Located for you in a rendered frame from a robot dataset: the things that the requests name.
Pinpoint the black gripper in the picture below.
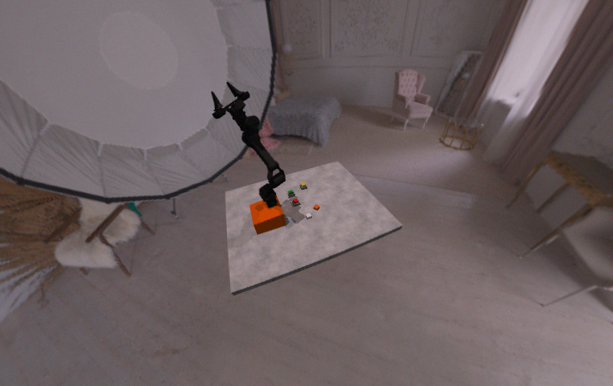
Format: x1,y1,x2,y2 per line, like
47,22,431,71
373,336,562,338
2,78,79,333
211,81,250,122

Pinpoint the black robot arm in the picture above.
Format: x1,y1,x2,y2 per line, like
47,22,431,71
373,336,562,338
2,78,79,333
228,99,286,208

